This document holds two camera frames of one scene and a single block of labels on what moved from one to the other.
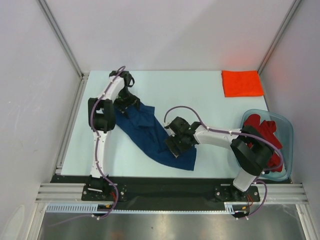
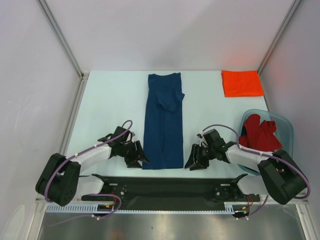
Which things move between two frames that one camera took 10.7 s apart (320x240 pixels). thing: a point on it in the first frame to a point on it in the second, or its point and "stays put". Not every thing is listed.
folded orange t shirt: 242,83 stays put
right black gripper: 175,144 to 198,155
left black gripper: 133,101 to 137,154
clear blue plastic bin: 284,133 stays put
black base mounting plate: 167,190 stays put
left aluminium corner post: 58,30 stays put
